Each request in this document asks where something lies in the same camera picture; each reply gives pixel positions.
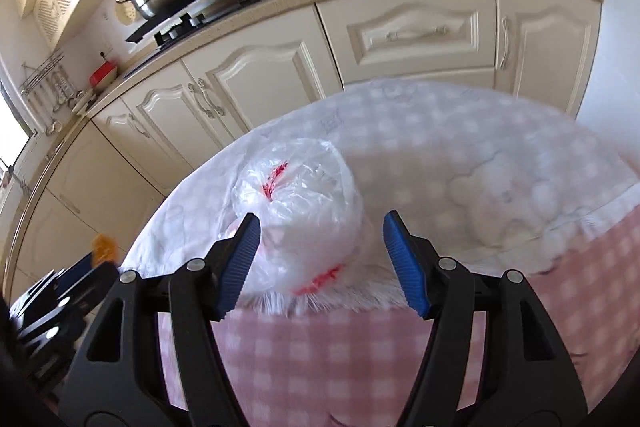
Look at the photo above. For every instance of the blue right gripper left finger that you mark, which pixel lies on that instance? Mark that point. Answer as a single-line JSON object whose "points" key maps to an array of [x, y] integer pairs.
{"points": [[235, 256]]}

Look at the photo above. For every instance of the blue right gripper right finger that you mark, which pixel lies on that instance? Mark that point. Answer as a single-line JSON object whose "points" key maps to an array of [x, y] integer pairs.
{"points": [[405, 260]]}

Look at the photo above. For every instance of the clear plastic bag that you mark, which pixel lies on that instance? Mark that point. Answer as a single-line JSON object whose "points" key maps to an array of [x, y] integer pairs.
{"points": [[310, 212]]}

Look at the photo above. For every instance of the cream lower kitchen cabinets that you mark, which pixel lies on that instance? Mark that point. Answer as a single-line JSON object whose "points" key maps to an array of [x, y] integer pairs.
{"points": [[155, 127]]}

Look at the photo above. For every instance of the pink checkered tablecloth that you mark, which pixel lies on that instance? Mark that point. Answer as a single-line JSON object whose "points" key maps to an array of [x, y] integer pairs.
{"points": [[527, 227]]}

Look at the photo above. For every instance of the red bowl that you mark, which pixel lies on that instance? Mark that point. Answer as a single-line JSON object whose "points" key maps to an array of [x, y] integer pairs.
{"points": [[106, 72]]}

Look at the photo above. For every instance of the hanging utensil rack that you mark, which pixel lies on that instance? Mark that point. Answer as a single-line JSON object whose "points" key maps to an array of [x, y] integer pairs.
{"points": [[47, 91]]}

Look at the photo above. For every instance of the round woven trivet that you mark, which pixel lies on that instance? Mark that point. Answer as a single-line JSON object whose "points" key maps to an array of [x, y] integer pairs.
{"points": [[125, 12]]}

